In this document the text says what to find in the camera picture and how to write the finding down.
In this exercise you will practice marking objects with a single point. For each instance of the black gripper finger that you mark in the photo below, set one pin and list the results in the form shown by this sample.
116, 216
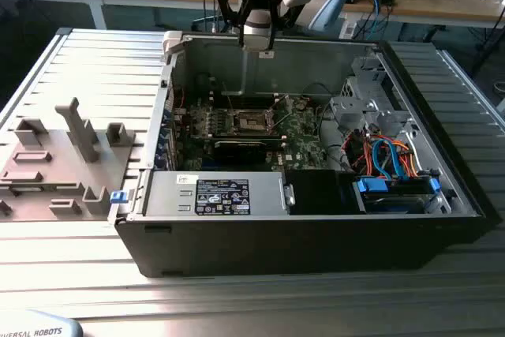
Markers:
242, 33
272, 37

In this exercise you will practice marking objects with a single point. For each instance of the metal locking lever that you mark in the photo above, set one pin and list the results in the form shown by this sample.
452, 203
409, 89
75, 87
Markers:
228, 96

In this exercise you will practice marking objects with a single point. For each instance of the CPU socket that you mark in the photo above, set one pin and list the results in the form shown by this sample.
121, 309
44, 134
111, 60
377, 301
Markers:
250, 122

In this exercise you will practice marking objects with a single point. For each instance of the green motherboard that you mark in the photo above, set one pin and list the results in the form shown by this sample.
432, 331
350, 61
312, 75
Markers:
305, 137

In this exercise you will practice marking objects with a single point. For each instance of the metal drive cage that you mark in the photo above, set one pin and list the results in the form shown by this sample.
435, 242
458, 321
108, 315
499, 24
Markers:
347, 116

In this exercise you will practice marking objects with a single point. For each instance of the black graphics card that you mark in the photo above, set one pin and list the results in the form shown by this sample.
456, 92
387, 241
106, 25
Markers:
244, 153

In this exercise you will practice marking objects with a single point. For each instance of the black plastic shroud box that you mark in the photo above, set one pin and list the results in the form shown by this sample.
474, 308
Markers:
315, 193

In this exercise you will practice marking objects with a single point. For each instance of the grey power supply unit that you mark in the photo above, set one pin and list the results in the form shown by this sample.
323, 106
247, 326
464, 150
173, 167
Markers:
165, 195

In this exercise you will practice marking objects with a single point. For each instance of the hard disk in blue carrier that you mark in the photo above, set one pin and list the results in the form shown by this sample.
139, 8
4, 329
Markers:
372, 187

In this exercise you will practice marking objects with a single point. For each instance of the blue plastic case latch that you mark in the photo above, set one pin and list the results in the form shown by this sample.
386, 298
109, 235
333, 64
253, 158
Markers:
118, 197

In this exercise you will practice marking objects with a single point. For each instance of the black PC case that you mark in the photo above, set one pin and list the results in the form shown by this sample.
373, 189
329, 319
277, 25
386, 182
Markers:
276, 250

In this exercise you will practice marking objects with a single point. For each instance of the grey parts rack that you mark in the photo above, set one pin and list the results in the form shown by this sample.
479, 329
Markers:
59, 179

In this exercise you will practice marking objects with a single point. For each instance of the pale blue teach pendant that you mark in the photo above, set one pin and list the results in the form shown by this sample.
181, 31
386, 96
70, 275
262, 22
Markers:
39, 329

